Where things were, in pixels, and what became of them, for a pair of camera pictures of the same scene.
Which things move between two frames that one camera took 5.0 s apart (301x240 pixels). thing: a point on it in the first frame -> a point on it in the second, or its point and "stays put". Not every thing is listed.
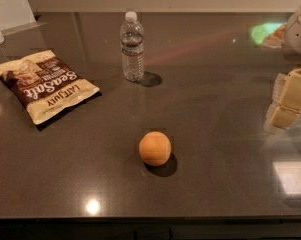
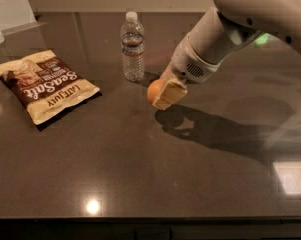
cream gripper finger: [281, 117] -> [170, 92]
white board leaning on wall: [10, 8] stays put
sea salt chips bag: [45, 86] stays put
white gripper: [299, 34] -> [189, 64]
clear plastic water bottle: [132, 39] stays put
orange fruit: [154, 148] -> [154, 90]
